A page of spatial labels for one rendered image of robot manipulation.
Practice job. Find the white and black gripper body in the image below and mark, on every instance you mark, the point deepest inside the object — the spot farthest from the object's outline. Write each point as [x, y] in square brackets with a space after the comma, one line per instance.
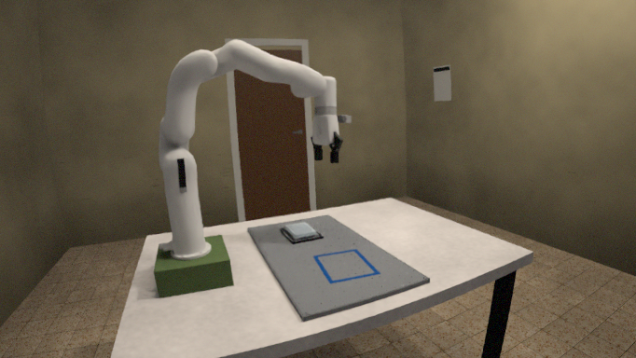
[323, 128]

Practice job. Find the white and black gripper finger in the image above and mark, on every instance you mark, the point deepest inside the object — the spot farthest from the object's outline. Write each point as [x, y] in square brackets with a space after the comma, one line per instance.
[318, 152]
[334, 155]

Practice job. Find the blue rectangular tape outline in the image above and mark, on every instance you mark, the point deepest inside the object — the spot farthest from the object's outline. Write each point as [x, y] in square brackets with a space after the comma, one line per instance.
[342, 280]

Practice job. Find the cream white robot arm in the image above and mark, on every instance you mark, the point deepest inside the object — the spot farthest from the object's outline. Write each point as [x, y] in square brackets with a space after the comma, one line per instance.
[178, 165]

